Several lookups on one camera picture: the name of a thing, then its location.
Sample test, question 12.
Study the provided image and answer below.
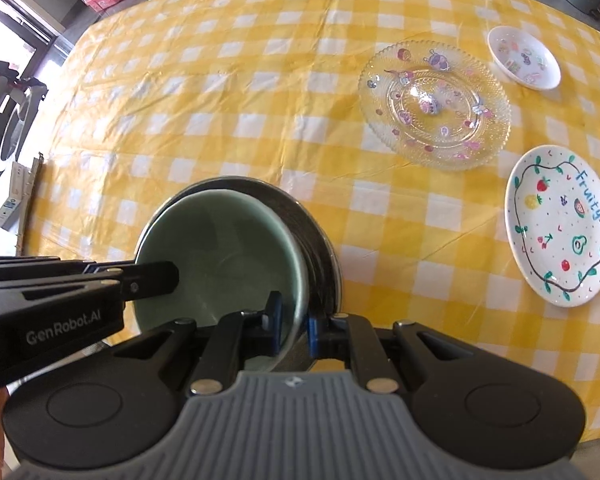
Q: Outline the blue steel bowl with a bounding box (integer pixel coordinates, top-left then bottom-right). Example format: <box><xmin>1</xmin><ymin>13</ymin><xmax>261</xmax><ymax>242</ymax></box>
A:
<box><xmin>143</xmin><ymin>176</ymin><xmax>341</xmax><ymax>372</ymax></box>

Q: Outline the small white sticker dish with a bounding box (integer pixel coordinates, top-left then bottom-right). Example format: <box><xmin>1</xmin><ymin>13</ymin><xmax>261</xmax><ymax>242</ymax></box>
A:
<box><xmin>486</xmin><ymin>25</ymin><xmax>562</xmax><ymax>91</ymax></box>

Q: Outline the green ceramic bowl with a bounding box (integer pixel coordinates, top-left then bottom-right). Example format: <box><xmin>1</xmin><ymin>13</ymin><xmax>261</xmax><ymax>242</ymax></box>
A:
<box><xmin>134</xmin><ymin>188</ymin><xmax>310</xmax><ymax>372</ymax></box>

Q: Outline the clear glass cartoon plate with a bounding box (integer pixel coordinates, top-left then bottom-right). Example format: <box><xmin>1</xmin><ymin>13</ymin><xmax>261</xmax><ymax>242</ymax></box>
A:
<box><xmin>358</xmin><ymin>40</ymin><xmax>512</xmax><ymax>171</ymax></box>

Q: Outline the white Fruity plate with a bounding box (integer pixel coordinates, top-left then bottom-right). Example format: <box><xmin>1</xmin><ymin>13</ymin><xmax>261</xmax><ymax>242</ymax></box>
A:
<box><xmin>504</xmin><ymin>145</ymin><xmax>600</xmax><ymax>308</ymax></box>

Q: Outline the yellow checkered tablecloth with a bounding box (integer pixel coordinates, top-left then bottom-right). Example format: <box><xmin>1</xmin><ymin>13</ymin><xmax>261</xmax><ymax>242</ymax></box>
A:
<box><xmin>24</xmin><ymin>0</ymin><xmax>600</xmax><ymax>439</ymax></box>

